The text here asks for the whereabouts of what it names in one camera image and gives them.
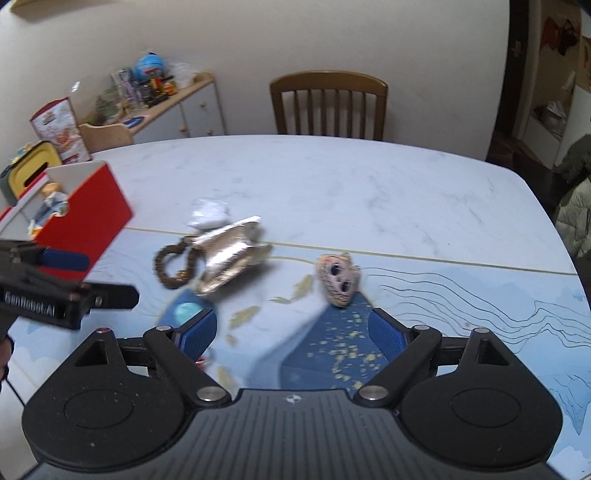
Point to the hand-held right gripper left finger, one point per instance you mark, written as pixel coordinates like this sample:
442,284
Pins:
196,334

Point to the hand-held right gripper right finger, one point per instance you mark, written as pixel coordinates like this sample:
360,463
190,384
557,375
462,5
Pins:
388,337

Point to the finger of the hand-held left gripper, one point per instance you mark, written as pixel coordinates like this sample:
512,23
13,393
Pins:
64,259
115,296

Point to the teal toy ball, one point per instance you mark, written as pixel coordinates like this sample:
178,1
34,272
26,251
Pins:
184,311

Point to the red cardboard box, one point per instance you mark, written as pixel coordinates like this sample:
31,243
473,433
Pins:
92,217

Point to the grey tissue pack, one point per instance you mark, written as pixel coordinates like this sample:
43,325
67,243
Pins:
53,205

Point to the dark blue speckled packet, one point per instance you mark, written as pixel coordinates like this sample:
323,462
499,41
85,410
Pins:
332,350

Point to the person's left hand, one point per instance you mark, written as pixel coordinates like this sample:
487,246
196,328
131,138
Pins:
4,353

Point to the small red wrapper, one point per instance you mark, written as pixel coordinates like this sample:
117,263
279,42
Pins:
203,362

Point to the silver foil pouch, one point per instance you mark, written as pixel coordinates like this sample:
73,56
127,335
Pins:
231,258

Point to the yellow grey tissue box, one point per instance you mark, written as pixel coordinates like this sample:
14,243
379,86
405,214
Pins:
27,168

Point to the clear plastic wrapper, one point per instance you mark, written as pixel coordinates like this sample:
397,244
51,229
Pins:
207,212

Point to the red printed bag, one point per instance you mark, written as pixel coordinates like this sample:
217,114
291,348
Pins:
57,129

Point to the light wooden chair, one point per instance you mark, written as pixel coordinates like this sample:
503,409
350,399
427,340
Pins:
108,136

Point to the dark glass jar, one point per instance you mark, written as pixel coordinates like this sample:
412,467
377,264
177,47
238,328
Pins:
151,90

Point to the white wooden sideboard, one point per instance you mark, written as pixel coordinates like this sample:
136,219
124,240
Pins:
198,110

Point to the orange label jar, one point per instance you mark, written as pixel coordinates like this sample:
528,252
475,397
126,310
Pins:
169,86

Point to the blue globe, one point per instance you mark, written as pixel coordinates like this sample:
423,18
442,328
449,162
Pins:
150,67

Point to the beige puffer jacket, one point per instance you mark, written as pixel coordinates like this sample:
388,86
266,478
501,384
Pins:
575,217

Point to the clear plastic bag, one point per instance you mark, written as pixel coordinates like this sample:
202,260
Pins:
183,71

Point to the brown wooden chair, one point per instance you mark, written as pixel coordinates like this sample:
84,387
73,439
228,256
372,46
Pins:
328,81

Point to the white wardrobe cabinet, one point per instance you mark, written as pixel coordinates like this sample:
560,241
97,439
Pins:
554,83

